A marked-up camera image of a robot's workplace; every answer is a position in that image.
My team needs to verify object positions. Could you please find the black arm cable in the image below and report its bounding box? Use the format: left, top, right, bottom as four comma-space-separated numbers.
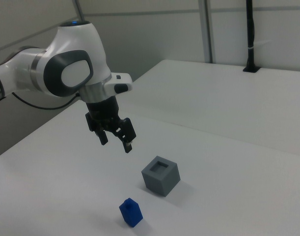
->
12, 91, 81, 110

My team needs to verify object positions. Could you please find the black pole stand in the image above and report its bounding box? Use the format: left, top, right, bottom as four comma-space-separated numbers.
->
243, 0, 261, 73

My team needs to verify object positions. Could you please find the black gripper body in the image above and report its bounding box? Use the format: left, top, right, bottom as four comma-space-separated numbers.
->
85, 95, 122, 130

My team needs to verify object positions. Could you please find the blue block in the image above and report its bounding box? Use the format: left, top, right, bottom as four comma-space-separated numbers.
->
118, 197, 143, 229

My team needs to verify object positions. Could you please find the grey partition post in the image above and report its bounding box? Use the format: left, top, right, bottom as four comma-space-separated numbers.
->
74, 0, 87, 22
198, 0, 216, 63

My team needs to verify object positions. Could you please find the grey hollow cuboid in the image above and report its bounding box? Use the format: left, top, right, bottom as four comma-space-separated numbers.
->
141, 155, 181, 197

